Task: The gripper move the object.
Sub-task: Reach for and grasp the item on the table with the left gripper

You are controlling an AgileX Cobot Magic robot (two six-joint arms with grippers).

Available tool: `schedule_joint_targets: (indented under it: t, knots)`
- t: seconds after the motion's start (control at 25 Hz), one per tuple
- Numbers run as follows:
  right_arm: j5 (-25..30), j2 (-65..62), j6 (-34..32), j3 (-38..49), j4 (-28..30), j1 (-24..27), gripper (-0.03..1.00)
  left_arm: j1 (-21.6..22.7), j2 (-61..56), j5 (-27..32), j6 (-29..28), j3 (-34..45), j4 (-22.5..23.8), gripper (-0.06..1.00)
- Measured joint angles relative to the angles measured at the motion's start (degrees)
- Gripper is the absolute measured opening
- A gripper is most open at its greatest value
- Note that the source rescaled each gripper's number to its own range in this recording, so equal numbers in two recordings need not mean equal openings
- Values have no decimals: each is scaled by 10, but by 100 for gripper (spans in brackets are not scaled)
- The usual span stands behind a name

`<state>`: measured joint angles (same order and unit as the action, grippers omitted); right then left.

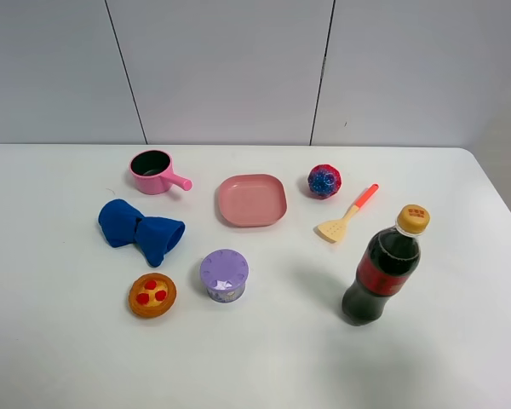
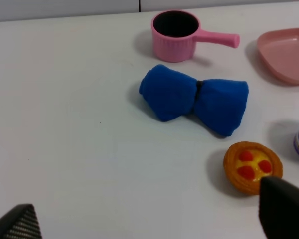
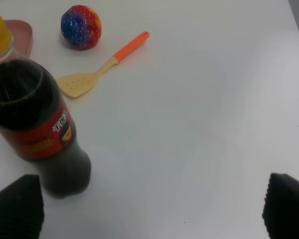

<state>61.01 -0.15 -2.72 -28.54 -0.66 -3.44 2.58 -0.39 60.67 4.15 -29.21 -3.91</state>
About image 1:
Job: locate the toy spatula orange handle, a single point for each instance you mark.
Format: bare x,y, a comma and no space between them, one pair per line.
334,231

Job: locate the red blue glitter ball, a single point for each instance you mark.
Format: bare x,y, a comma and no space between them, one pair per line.
324,181

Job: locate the toy fruit tart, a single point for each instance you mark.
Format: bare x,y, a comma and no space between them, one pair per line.
152,295

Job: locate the purple lidded jar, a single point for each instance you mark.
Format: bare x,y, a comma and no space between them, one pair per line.
224,274

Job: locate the pink square plate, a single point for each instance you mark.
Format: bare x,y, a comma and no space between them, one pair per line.
251,201

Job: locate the dark cola bottle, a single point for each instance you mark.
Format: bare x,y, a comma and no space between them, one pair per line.
390,258

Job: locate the blue cloth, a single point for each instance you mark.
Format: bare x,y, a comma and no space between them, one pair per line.
122,224

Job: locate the pink toy saucepan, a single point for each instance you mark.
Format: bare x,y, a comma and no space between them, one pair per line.
154,174

